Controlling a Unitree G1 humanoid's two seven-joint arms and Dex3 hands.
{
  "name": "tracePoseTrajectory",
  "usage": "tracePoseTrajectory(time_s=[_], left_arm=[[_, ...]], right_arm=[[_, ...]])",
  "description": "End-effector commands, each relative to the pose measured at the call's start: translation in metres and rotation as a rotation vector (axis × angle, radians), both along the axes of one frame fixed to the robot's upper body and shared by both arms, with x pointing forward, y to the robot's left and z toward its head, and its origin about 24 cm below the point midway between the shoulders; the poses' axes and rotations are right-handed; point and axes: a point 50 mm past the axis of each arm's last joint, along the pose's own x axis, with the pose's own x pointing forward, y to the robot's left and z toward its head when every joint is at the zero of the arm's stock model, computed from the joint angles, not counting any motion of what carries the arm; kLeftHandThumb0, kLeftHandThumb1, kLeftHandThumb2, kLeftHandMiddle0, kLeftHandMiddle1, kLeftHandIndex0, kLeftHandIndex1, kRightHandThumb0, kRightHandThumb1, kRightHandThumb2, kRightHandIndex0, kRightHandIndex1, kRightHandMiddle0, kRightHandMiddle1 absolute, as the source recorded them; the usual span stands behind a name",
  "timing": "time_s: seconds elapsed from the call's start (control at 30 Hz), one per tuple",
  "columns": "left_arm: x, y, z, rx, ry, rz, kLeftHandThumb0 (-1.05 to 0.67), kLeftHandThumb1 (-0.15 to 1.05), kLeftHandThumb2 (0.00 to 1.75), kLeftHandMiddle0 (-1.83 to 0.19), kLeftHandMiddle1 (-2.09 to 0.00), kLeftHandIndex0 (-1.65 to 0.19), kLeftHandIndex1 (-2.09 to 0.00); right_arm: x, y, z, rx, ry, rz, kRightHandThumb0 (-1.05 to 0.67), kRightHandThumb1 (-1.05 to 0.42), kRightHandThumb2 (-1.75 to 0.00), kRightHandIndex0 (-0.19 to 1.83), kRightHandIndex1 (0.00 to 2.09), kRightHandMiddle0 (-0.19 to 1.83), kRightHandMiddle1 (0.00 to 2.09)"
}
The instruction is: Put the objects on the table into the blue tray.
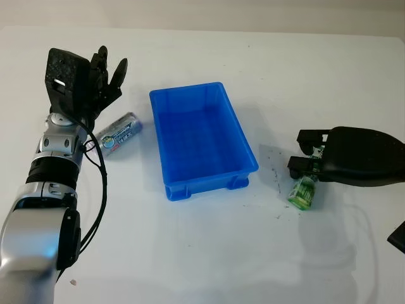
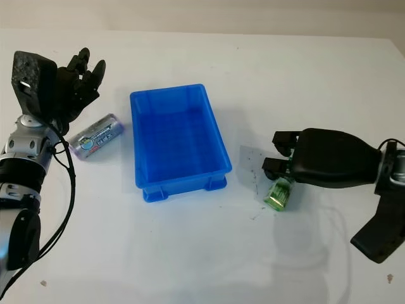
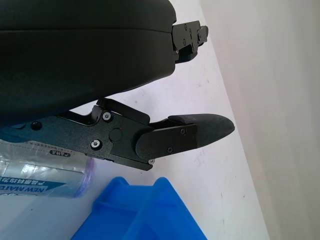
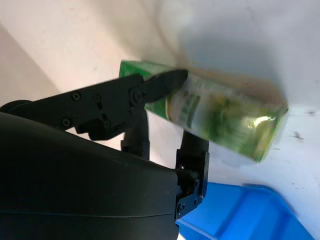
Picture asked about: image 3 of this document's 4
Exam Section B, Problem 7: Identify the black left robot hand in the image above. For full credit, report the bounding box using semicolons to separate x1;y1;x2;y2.
0;0;236;173

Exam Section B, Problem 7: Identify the blue plastic tray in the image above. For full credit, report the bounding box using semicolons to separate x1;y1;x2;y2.
71;176;208;240

